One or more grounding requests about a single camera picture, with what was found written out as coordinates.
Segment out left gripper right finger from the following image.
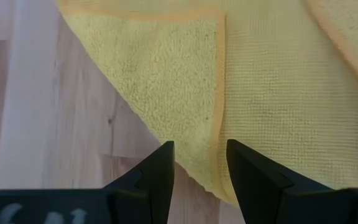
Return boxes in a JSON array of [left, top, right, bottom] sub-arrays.
[[227, 139, 358, 224]]

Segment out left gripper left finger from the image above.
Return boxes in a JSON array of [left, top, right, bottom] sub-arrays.
[[0, 141, 175, 224]]

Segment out yellow microfiber towel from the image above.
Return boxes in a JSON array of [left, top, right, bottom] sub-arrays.
[[56, 0, 358, 208]]

